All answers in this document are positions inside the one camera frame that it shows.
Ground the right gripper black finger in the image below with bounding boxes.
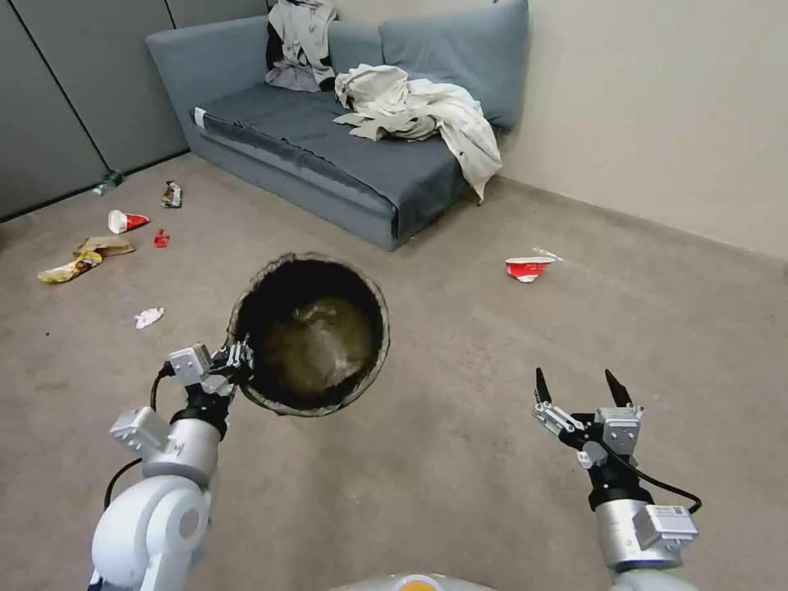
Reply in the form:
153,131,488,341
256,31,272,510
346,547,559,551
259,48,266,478
532,368,586,440
605,368,646,426

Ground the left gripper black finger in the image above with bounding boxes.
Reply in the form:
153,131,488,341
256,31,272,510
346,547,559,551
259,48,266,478
225,334,257,370
201,368,254,396

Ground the dark round trash can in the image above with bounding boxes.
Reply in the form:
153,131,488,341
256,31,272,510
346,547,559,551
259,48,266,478
228,252,392,419

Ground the crushed red paper cup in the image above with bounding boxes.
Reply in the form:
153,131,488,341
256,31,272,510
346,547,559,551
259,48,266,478
504,254,556,285

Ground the brown paper bag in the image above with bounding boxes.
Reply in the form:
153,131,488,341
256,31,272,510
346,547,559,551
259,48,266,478
73,236,136,261

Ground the red and white paper cup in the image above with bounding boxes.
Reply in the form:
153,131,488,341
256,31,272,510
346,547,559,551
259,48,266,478
108,208,151,236

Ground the yellow snack wrapper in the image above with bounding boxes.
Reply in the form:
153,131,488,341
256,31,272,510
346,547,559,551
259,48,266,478
37,250,103,285

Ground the white robot front shell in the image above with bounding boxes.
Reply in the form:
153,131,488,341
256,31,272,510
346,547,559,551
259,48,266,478
335,571,488,591

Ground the green plastic bottle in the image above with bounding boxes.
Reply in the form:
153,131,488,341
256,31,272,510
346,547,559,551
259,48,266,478
92,169,125,198

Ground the blue-grey sofa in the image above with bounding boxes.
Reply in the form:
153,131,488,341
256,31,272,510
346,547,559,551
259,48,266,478
144,0,530,252

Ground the beige crumpled garment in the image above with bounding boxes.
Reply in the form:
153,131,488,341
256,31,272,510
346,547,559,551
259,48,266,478
333,63,503,203

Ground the beige and black garment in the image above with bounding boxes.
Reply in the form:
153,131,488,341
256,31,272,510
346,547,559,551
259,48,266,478
265,0,339,93

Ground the small blue-grey sofa cushion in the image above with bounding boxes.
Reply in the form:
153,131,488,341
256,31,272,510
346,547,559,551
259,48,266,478
324,20,387,118

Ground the large blue-grey sofa cushion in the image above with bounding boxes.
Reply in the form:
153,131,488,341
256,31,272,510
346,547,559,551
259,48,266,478
378,0,530,131

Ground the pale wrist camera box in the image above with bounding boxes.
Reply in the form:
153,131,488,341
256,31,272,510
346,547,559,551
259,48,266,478
595,405,645,460
167,343,214,387

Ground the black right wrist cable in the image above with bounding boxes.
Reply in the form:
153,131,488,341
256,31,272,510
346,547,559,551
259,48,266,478
626,462,703,515

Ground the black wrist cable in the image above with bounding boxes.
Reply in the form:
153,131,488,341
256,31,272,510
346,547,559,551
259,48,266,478
151,363,187,411
626,462,703,515

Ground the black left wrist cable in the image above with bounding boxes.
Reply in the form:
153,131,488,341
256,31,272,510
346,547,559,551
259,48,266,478
151,363,187,411

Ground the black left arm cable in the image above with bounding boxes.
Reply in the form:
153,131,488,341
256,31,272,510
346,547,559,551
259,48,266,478
103,458,146,512

